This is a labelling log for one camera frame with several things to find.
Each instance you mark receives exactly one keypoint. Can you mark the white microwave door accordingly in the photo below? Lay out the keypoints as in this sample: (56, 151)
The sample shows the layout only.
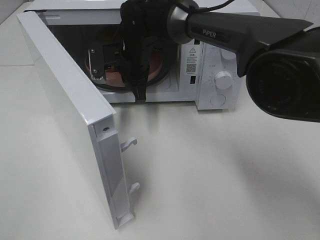
(85, 117)

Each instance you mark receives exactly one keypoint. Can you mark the pink round plate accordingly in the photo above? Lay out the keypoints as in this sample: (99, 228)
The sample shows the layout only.
(112, 77)

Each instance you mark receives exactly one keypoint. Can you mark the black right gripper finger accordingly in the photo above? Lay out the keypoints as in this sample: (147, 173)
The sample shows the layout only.
(96, 61)
(139, 91)

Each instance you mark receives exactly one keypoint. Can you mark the upper white power knob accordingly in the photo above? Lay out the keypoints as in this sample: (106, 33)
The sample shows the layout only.
(227, 55)

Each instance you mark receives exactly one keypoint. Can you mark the round door release button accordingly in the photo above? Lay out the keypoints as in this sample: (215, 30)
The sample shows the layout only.
(218, 101)

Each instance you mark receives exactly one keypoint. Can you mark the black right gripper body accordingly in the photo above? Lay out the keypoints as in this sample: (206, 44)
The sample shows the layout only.
(144, 24)

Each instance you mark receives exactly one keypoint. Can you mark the lower white timer knob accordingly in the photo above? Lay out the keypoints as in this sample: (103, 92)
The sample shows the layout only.
(223, 80)

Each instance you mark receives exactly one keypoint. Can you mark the glass microwave turntable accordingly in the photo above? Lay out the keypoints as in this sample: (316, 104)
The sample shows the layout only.
(158, 79)

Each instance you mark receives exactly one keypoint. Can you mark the white microwave oven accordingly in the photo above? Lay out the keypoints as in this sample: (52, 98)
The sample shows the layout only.
(193, 65)

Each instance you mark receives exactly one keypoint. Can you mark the burger with lettuce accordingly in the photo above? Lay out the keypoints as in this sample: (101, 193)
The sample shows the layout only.
(110, 35)

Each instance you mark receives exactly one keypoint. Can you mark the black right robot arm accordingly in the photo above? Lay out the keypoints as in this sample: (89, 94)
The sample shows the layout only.
(279, 57)

